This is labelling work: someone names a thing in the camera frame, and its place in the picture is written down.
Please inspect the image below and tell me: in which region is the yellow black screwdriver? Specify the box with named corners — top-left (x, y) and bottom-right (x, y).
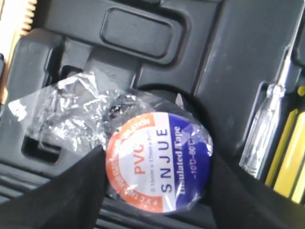
top-left (265, 85), bottom-right (305, 205)

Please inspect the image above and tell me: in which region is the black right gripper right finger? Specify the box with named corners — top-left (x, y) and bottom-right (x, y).
top-left (208, 152), bottom-right (305, 229)

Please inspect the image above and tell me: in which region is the PVC insulating tape roll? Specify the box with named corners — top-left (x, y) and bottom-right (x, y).
top-left (8, 72), bottom-right (213, 214)

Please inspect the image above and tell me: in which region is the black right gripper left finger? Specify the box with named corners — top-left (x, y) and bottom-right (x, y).
top-left (0, 146), bottom-right (107, 229)

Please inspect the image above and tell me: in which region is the clear handle test screwdriver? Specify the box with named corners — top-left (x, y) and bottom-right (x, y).
top-left (239, 40), bottom-right (297, 179)

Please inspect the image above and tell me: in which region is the black plastic tool case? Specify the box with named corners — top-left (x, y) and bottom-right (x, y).
top-left (0, 0), bottom-right (305, 229)

